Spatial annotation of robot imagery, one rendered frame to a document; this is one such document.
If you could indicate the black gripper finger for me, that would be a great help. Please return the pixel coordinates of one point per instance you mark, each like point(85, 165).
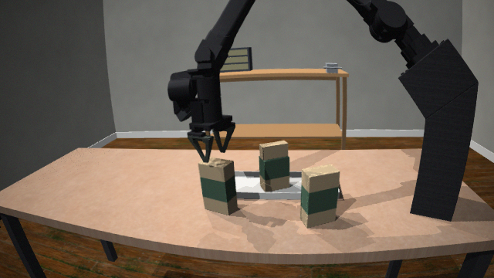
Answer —
point(227, 139)
point(208, 140)

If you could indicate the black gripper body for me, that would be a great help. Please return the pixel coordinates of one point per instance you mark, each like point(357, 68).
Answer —
point(212, 117)

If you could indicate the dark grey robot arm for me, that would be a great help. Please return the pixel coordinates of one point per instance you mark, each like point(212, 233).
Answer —
point(387, 20)

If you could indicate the white shallow tray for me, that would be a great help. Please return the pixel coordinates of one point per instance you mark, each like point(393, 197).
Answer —
point(248, 186)

